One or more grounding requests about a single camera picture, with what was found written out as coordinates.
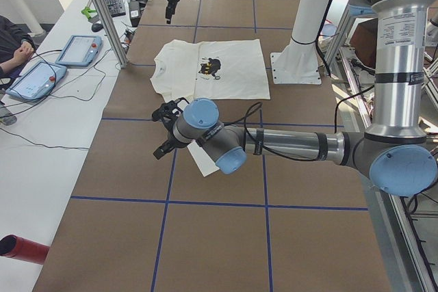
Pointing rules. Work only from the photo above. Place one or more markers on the cream long-sleeve cat shirt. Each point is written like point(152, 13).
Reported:
point(203, 73)

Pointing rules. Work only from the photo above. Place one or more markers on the seated person's hand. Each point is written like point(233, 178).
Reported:
point(23, 53)

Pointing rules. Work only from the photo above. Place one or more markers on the black power adapter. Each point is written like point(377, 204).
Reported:
point(134, 13)

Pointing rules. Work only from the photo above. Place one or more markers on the black computer keyboard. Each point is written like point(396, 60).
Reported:
point(116, 7)

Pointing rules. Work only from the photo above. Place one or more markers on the black computer mouse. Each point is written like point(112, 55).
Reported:
point(96, 27)

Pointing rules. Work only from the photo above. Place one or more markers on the green plastic clamp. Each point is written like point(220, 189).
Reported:
point(91, 15)

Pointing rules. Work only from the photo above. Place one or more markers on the far blue teach pendant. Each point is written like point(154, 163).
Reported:
point(79, 51)

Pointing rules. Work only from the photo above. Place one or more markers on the blue teach pendant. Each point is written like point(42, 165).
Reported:
point(37, 82)
point(79, 51)

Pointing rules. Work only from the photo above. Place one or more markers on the near blue teach pendant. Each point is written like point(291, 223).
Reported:
point(37, 82)

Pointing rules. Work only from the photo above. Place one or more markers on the red cardboard tube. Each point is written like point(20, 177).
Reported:
point(23, 249)

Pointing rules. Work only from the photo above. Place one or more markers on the brown wooden box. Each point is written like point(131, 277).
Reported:
point(364, 41)

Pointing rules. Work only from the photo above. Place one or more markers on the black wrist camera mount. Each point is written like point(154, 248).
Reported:
point(168, 113)

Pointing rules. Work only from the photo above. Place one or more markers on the aluminium frame post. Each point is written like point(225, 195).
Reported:
point(111, 32)

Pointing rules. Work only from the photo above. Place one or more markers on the aluminium frame rail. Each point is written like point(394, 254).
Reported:
point(407, 243)

